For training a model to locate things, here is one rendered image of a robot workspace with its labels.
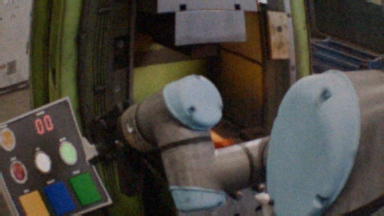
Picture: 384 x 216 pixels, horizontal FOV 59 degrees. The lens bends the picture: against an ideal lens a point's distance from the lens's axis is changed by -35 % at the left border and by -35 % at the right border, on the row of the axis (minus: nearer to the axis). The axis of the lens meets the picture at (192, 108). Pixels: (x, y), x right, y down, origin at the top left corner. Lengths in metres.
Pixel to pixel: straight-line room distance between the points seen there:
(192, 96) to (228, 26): 0.59
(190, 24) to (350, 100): 0.92
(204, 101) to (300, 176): 0.38
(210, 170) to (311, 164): 0.39
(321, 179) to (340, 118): 0.04
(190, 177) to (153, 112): 0.11
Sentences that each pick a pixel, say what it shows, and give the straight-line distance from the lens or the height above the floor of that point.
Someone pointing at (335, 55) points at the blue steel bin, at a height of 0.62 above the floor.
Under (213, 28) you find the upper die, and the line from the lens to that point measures 1.22.
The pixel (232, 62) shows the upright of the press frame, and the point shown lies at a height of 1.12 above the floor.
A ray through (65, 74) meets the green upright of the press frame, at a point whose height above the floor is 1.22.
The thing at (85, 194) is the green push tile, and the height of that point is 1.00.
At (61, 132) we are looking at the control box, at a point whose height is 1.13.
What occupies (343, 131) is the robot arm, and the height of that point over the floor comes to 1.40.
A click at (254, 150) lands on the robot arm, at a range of 0.72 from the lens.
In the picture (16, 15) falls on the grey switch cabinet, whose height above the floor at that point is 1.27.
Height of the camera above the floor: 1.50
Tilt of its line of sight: 18 degrees down
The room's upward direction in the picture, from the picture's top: 1 degrees counter-clockwise
